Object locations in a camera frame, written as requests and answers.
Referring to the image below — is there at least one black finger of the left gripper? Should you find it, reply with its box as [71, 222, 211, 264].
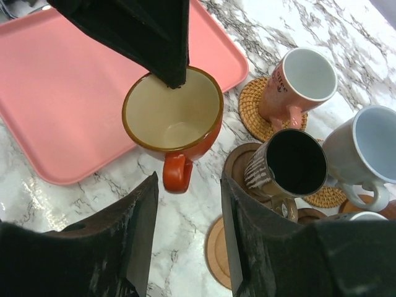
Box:
[49, 0, 189, 88]

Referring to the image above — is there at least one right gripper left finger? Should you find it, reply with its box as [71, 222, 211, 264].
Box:
[1, 174, 158, 296]

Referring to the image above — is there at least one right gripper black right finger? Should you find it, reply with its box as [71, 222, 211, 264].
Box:
[221, 175, 395, 296]

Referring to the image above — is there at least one dark wood coaster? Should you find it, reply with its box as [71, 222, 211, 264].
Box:
[298, 208, 327, 225]
[223, 142, 272, 208]

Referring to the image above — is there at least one light wood coaster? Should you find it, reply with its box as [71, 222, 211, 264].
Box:
[204, 217, 231, 290]
[338, 192, 396, 221]

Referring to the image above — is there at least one woven rattan coaster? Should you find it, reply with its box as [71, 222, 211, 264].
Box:
[238, 76, 309, 140]
[303, 186, 347, 209]

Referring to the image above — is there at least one black cup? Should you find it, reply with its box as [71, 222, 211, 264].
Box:
[244, 129, 328, 222]

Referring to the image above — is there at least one orange red cup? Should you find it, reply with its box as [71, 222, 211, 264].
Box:
[121, 66, 224, 193]

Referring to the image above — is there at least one small white cup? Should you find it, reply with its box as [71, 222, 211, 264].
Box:
[337, 211, 388, 221]

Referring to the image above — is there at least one light blue cup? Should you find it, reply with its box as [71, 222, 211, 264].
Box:
[322, 105, 395, 212]

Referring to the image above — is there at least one white cup brown handle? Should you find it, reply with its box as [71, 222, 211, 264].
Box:
[258, 47, 338, 131]

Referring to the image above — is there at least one pink plastic tray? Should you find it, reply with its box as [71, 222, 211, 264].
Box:
[0, 0, 250, 186]

